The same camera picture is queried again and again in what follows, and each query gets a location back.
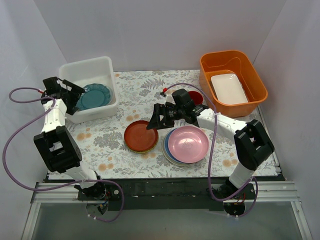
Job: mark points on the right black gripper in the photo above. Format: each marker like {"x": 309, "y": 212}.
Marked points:
{"x": 162, "y": 115}

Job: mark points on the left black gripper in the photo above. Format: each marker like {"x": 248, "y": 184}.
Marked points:
{"x": 69, "y": 94}

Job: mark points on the teal scalloped plate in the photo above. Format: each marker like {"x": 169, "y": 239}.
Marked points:
{"x": 95, "y": 95}

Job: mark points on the red gold rimmed plate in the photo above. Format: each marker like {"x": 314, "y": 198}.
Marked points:
{"x": 138, "y": 138}

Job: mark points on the pink round plate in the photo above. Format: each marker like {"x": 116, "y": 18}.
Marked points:
{"x": 188, "y": 144}

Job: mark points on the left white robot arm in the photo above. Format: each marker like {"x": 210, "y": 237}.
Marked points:
{"x": 55, "y": 144}

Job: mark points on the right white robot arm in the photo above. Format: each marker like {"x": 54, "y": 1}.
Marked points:
{"x": 253, "y": 144}

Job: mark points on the white translucent plastic bin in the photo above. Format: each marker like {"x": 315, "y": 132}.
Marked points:
{"x": 97, "y": 70}

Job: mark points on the orange plastic bin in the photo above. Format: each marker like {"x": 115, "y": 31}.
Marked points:
{"x": 232, "y": 61}

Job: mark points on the red black cup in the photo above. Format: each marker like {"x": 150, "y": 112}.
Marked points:
{"x": 196, "y": 97}

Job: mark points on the floral table mat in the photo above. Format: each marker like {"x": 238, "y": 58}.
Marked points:
{"x": 101, "y": 141}

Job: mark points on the white rectangular plate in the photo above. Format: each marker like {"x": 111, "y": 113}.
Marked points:
{"x": 228, "y": 89}

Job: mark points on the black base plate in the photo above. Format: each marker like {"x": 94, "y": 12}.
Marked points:
{"x": 148, "y": 194}

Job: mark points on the aluminium rail frame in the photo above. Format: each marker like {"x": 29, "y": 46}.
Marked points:
{"x": 274, "y": 213}

